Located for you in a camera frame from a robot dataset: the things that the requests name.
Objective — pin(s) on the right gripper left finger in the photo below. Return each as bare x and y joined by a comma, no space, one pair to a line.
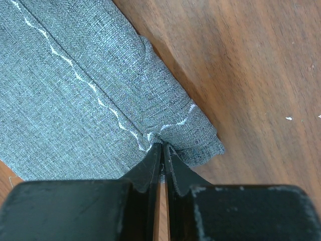
116,209

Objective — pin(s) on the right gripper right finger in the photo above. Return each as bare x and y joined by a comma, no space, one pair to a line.
199,210

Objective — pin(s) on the grey cloth napkin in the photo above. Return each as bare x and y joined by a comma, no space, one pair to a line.
84,96

